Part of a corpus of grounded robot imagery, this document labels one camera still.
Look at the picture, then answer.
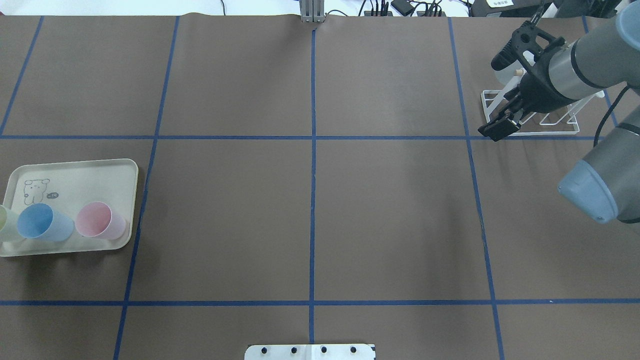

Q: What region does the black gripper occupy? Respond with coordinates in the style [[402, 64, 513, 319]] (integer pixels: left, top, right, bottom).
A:
[[478, 22, 570, 142]]

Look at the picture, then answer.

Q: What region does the blue plastic cup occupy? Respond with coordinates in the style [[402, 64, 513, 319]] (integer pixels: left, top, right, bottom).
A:
[[16, 203, 75, 242]]

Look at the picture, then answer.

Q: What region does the pale cream plastic cup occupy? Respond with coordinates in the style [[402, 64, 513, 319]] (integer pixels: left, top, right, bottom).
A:
[[0, 205, 25, 243]]

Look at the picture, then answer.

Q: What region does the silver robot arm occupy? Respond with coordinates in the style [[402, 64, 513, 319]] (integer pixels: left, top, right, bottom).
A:
[[478, 1, 640, 224]]

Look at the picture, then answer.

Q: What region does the pink plastic cup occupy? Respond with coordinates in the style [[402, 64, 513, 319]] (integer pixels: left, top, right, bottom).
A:
[[74, 202, 128, 240]]

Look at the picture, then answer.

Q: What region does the cream plastic tray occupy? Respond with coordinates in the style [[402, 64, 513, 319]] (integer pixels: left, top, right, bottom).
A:
[[1, 158, 139, 257]]

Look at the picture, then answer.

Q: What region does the white wire cup rack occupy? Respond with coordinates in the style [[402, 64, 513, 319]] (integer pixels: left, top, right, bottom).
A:
[[480, 67, 605, 137]]

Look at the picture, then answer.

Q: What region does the aluminium frame post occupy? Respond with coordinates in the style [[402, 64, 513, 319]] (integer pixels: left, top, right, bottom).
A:
[[298, 0, 326, 24]]

